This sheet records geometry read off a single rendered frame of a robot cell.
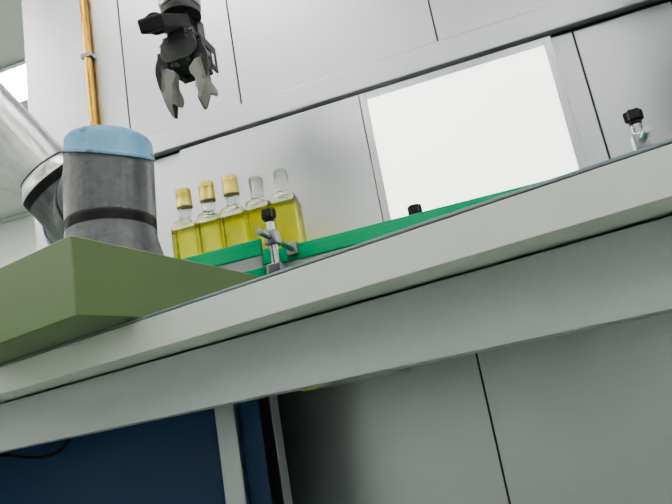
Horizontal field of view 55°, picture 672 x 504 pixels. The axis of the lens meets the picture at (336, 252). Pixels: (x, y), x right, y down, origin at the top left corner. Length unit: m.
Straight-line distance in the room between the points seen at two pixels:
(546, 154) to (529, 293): 0.94
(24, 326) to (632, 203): 0.54
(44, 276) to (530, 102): 1.07
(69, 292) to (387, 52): 1.12
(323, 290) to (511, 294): 0.15
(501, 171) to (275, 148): 0.52
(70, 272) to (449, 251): 0.35
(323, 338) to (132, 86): 1.37
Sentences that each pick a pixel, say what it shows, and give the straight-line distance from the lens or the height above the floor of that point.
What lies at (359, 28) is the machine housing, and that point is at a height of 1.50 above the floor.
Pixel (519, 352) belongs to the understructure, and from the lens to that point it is 1.37.
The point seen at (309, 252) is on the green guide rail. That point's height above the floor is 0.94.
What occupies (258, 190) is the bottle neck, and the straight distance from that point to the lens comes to 1.39.
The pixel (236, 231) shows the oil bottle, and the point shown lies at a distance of 1.37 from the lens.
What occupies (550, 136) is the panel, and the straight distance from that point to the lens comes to 1.43.
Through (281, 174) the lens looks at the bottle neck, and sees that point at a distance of 1.37.
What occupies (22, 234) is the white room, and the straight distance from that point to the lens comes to 6.11.
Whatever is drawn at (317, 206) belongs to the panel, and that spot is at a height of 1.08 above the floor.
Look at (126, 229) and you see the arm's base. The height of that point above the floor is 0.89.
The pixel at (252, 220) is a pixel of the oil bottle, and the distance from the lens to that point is 1.36.
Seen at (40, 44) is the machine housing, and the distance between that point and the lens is 2.12.
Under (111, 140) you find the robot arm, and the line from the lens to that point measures 0.89.
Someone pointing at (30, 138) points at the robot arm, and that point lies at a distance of 1.04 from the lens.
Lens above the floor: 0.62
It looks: 14 degrees up
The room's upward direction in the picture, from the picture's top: 10 degrees counter-clockwise
